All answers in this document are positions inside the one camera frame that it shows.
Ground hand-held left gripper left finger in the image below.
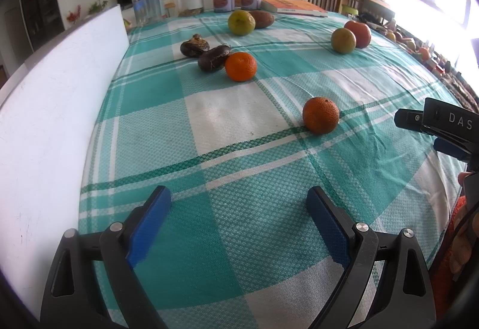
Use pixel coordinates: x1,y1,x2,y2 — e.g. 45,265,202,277
40,185,173,329

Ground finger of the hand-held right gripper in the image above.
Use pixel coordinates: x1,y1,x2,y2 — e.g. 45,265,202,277
434,137,474,162
395,97,479,144

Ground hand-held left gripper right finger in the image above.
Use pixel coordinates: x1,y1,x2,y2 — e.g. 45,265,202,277
306,185,438,329

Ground orange mandarin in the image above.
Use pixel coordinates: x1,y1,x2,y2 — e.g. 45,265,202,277
225,52,258,82
302,97,340,135

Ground yellow-green citrus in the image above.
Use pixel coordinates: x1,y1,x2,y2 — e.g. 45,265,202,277
331,28,357,54
228,10,256,37

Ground white cardboard box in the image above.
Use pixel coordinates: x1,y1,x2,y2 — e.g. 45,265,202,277
0,3,130,315

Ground dark brown water chestnut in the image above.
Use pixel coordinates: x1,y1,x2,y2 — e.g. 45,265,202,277
198,45,232,72
180,34,210,58

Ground reddish sweet potato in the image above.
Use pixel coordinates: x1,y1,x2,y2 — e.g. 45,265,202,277
249,10,275,29

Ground person's right hand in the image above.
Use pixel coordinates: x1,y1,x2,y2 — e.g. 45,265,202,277
458,170,479,202

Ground row of small objects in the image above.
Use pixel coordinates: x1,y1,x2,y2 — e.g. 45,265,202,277
385,27,450,75

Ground orange patterned garment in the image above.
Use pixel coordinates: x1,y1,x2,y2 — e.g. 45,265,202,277
430,198,479,318

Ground green checked tablecloth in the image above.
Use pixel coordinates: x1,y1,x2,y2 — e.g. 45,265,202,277
77,7,468,329

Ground wooden side table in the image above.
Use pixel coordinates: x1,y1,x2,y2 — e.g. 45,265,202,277
344,0,395,24

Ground orange cover book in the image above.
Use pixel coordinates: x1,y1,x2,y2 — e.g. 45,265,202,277
260,0,329,18

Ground clear jar gold lid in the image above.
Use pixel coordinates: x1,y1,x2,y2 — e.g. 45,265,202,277
130,0,166,27

